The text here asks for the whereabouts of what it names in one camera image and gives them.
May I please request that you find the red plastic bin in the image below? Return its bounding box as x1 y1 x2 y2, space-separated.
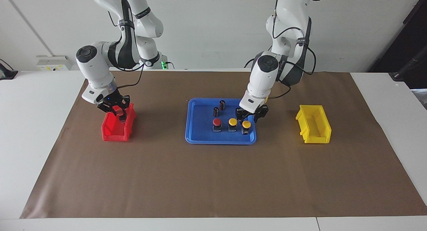
101 103 136 142

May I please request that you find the blue plastic tray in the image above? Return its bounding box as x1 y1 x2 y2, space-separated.
185 98 257 145

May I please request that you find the yellow plastic bin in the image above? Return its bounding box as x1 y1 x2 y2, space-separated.
296 105 332 144

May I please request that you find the brown paper table mat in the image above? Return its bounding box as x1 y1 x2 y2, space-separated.
20 70 427 219

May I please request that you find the black device at table edge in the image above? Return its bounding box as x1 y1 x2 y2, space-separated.
0 59 19 80

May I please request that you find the black stand pole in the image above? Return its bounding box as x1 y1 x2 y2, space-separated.
389 46 427 82

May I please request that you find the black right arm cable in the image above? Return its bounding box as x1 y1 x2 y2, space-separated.
117 63 145 90

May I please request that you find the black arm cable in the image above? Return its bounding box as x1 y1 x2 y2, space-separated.
267 9 316 100
117 63 145 90

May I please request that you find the white wall outlet box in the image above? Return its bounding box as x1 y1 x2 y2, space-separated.
36 55 72 71

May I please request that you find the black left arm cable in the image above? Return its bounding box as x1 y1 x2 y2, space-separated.
267 9 316 100

